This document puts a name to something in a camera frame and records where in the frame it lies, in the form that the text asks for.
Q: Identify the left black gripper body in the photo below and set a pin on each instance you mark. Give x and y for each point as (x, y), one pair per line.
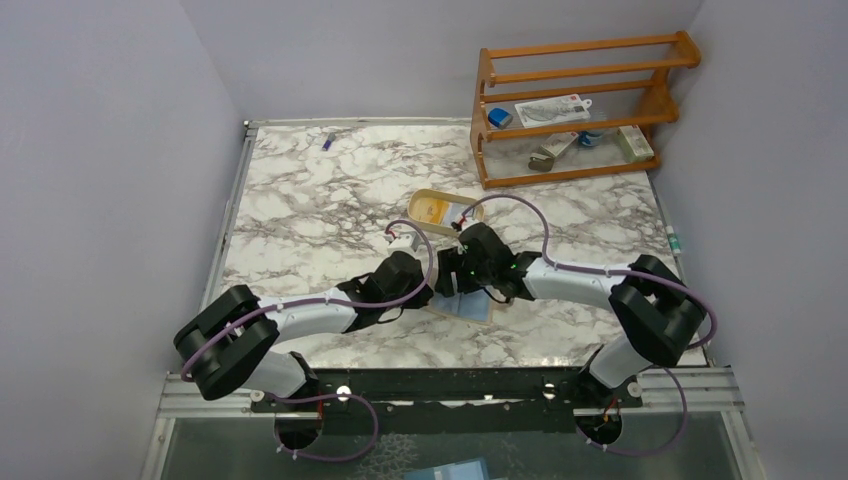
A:
(416, 283)

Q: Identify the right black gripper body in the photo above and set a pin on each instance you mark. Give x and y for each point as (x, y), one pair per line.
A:
(470, 276)

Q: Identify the blue white cup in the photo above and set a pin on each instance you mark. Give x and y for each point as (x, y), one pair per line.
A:
(591, 138)

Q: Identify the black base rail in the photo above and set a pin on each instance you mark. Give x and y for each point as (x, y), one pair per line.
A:
(448, 400)

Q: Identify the white packaged item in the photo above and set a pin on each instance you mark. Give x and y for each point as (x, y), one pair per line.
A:
(554, 111)

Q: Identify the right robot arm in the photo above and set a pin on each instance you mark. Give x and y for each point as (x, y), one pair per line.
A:
(658, 317)

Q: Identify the orange wooden rack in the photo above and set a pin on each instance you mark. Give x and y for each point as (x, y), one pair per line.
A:
(628, 80)

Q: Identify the blue small box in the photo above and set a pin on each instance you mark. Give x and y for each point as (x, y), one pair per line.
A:
(499, 118)

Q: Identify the blue object at bottom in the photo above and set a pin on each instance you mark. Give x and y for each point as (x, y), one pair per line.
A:
(474, 469)

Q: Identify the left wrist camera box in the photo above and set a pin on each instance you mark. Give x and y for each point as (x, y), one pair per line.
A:
(408, 242)

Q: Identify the yellow white card in tray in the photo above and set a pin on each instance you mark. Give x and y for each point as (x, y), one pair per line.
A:
(430, 210)

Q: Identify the tan oval tray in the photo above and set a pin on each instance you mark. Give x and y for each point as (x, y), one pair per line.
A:
(430, 193)

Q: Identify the white VIP credit card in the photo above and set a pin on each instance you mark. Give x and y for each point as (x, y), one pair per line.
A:
(464, 213)

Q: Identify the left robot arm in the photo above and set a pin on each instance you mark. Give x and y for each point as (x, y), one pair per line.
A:
(228, 345)

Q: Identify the green white box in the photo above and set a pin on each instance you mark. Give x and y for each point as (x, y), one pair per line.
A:
(634, 144)

